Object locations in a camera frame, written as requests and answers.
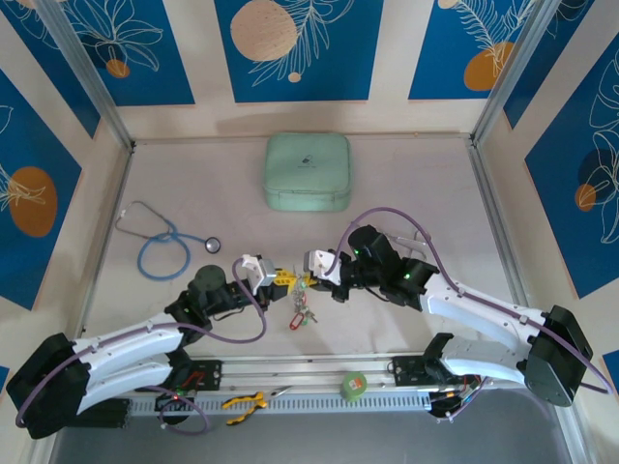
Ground key ring with coloured tags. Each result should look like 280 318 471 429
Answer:
289 275 311 313

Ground silver metal forceps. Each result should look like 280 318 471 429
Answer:
386 234 427 257

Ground blue tube stethoscope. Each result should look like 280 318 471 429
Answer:
115 200 222 281

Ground green tape roll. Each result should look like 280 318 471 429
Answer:
340 370 369 401

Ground mint green zip case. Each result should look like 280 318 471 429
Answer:
263 132 353 213

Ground black electronics board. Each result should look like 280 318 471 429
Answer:
154 389 195 413
428 374 487 418

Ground yellow black pliers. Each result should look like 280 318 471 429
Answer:
221 386 294 426

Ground black profile block stack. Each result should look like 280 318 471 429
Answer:
72 398 133 429

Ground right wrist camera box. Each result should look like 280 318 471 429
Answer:
302 248 342 284

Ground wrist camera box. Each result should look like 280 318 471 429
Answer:
240 253 278 292
302 248 342 284

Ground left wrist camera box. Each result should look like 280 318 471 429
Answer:
240 253 278 292

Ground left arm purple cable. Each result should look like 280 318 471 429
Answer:
14 258 268 435

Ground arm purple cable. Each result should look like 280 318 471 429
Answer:
324 206 611 425
14 258 268 435

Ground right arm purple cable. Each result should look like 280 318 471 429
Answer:
324 206 611 425

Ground aluminium rail frame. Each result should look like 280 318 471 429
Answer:
41 350 570 402

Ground grey slotted cable duct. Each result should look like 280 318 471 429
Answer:
130 393 431 417

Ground aluminium side rail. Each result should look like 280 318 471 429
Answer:
466 139 545 350

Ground aluminium frame post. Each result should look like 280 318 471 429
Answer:
471 0 557 146
36 0 136 152

